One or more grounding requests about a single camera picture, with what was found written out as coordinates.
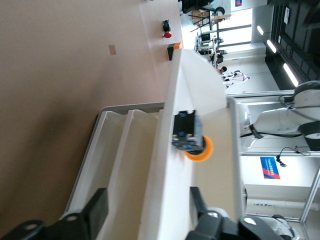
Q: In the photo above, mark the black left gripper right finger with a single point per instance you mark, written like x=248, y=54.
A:
x=201, y=212

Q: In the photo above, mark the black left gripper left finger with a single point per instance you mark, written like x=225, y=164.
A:
x=95, y=212

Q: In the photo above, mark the yellow push button switch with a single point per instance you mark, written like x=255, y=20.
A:
x=185, y=127

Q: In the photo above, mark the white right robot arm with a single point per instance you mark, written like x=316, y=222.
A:
x=275, y=122

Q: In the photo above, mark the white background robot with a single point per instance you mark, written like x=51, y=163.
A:
x=282, y=225

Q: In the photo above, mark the person in white shirt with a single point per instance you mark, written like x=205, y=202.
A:
x=231, y=75

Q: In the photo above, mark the brown square tape patch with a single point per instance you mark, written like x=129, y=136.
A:
x=112, y=49

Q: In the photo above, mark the long ceiling light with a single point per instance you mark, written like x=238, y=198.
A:
x=260, y=30
x=271, y=46
x=290, y=74

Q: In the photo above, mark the computer monitor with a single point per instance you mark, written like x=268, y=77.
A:
x=206, y=37

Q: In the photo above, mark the black office chair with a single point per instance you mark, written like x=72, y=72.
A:
x=197, y=5

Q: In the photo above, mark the blue red wall poster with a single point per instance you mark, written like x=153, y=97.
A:
x=239, y=2
x=270, y=168

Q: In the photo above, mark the aluminium frame post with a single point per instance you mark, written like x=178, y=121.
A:
x=310, y=197

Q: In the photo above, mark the orange button enclosure box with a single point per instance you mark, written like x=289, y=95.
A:
x=175, y=47

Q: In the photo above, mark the red push button switch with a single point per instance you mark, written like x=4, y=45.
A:
x=166, y=26

